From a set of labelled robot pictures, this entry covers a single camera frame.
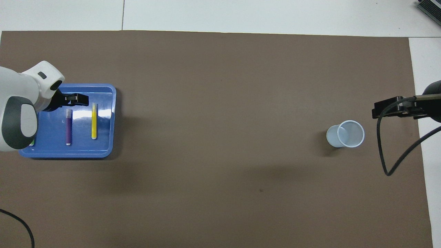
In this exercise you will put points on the translucent plastic cup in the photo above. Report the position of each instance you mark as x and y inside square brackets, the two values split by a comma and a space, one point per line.
[332, 137]

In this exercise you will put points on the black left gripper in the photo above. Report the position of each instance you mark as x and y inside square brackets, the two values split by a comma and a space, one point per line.
[57, 101]

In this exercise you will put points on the green marker pen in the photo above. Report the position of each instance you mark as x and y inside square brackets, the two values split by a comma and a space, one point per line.
[32, 143]

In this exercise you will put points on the brown table mat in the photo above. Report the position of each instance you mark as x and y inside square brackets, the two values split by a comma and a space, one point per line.
[220, 103]

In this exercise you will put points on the yellow marker pen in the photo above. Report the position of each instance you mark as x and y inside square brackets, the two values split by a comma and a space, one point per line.
[94, 127]

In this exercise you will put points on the purple marker pen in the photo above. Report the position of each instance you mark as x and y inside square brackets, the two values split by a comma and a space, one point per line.
[69, 129]

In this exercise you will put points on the grey ribbed device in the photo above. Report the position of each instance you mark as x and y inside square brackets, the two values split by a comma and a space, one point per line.
[432, 7]

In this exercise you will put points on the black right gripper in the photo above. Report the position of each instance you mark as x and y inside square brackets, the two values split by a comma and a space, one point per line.
[434, 110]

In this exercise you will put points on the blue plastic tray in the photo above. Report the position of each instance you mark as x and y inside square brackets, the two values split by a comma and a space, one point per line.
[82, 151]

